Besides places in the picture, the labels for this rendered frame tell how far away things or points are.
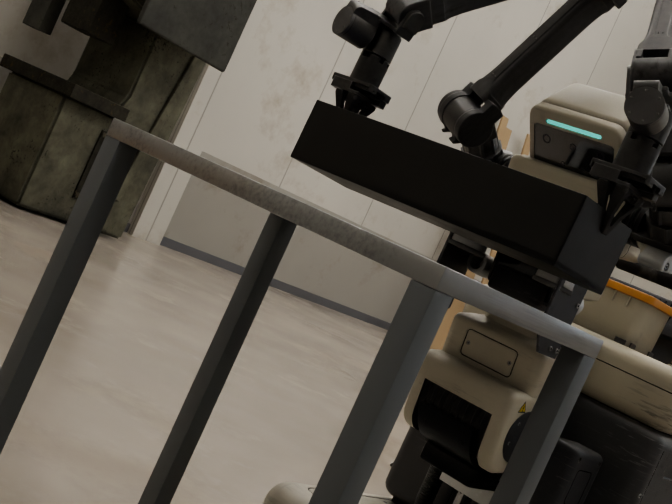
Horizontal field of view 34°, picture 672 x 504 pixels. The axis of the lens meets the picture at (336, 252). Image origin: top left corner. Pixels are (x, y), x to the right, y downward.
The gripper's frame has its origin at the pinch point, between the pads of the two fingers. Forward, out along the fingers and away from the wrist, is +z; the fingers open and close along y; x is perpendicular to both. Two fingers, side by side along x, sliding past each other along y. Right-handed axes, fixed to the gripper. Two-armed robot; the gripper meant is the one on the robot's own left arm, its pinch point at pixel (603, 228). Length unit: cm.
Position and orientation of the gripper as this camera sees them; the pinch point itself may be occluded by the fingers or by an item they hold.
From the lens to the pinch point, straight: 170.3
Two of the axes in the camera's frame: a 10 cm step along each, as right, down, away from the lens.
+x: 5.9, 2.7, 7.6
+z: -4.2, 9.1, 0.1
